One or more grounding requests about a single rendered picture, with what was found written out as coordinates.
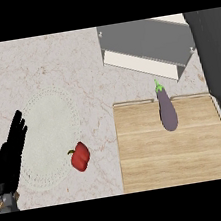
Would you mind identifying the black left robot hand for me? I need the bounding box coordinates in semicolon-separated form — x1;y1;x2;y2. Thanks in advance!
0;108;40;203

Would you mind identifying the wooden tray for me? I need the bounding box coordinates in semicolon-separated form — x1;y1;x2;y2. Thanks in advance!
110;86;221;195

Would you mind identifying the grey tiered shelf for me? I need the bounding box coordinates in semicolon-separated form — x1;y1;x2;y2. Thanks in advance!
95;12;202;93

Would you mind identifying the pale oval placemat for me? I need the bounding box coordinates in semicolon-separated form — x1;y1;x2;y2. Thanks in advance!
6;84;92;195

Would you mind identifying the red bell pepper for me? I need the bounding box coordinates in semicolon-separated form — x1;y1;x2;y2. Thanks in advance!
65;139;94;175

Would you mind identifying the purple eggplant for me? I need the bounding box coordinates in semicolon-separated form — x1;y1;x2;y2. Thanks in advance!
152;76;181;134

